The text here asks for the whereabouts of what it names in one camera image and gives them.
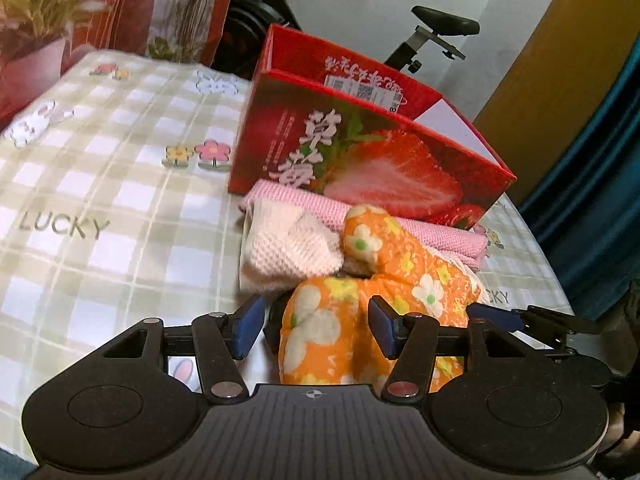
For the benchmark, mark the pink knit cloth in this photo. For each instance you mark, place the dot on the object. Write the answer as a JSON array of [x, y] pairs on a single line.
[[440, 242]]

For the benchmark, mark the blue curtain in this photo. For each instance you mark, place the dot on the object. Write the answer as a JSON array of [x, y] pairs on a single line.
[[590, 200]]

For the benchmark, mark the black exercise bike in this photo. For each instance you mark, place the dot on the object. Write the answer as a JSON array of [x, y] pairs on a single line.
[[442, 25]]

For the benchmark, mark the checked green bed sheet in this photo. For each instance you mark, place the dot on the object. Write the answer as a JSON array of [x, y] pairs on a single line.
[[100, 270]]

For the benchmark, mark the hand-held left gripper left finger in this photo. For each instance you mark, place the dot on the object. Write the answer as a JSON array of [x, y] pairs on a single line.
[[250, 326]]

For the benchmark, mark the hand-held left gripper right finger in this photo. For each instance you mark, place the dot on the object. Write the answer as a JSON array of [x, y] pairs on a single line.
[[380, 326]]

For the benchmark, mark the cream knit cloth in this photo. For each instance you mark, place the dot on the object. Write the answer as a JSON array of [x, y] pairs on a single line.
[[285, 252]]

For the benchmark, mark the yellow wooden door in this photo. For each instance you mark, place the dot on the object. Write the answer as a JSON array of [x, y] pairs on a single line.
[[560, 60]]

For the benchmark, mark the orange floral cloth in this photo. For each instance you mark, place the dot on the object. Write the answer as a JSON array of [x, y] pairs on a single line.
[[345, 310]]

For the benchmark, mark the red plant print curtain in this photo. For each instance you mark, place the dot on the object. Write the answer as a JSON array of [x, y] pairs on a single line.
[[125, 5]]

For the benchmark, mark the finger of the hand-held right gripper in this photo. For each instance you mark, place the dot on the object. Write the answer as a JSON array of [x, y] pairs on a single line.
[[495, 316], [575, 347]]

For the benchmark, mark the red strawberry print cardboard box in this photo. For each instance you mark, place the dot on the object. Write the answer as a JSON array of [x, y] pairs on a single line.
[[370, 160]]

